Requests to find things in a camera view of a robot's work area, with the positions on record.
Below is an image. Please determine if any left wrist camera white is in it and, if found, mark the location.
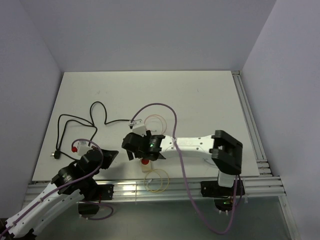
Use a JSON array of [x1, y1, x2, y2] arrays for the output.
[[71, 141, 93, 156]]

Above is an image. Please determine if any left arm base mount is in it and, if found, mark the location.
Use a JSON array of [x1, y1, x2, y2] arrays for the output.
[[77, 184, 114, 221]]

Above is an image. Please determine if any aluminium front rail frame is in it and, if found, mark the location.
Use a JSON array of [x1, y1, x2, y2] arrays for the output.
[[24, 176, 287, 203]]

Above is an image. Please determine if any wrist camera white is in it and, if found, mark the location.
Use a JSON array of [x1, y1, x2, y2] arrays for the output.
[[71, 141, 93, 156], [129, 119, 147, 137]]

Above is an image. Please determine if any black power strip cord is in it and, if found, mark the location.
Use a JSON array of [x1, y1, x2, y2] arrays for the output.
[[49, 100, 133, 161]]

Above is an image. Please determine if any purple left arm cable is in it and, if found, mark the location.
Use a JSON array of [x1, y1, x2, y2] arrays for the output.
[[0, 138, 115, 236]]

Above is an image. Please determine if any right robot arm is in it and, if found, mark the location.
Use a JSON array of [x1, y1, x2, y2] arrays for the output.
[[121, 130, 243, 195]]

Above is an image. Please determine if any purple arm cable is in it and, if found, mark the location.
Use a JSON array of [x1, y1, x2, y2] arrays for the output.
[[0, 138, 115, 236], [130, 102, 242, 235]]

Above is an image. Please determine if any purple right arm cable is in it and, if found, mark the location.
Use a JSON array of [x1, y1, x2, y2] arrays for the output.
[[130, 102, 242, 235]]

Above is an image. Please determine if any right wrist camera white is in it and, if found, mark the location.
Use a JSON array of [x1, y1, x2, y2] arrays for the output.
[[129, 119, 147, 137]]

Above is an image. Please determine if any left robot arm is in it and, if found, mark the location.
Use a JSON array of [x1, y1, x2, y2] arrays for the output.
[[0, 149, 119, 240]]

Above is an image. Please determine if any aluminium right side rail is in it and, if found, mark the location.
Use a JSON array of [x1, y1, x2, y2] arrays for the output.
[[231, 71, 273, 177]]

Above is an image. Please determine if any beige red power strip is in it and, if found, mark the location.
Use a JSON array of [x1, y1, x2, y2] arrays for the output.
[[140, 158, 153, 173]]

